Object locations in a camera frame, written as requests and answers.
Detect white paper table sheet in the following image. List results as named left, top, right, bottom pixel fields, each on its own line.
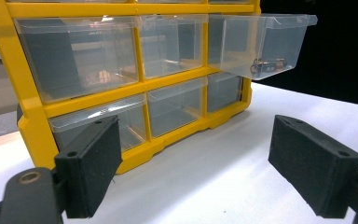
left=0, top=82, right=358, bottom=224

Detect black gold battery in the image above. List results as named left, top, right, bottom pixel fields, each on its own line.
left=254, top=58, right=286, bottom=65

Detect rows of clear drawers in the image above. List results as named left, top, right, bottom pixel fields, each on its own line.
left=13, top=0, right=251, bottom=153

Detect clear plastic organizer drawer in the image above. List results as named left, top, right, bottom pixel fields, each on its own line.
left=208, top=13, right=319, bottom=81

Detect black curtain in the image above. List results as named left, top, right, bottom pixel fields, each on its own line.
left=251, top=0, right=358, bottom=108

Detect yellow black organizer cabinet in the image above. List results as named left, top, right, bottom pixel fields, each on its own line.
left=0, top=0, right=262, bottom=175

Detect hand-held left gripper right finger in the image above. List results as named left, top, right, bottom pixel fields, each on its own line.
left=268, top=114, right=358, bottom=219

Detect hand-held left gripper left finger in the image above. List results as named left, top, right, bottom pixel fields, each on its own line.
left=54, top=115, right=124, bottom=219

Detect metal screws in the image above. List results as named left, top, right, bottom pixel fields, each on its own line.
left=250, top=63, right=289, bottom=75

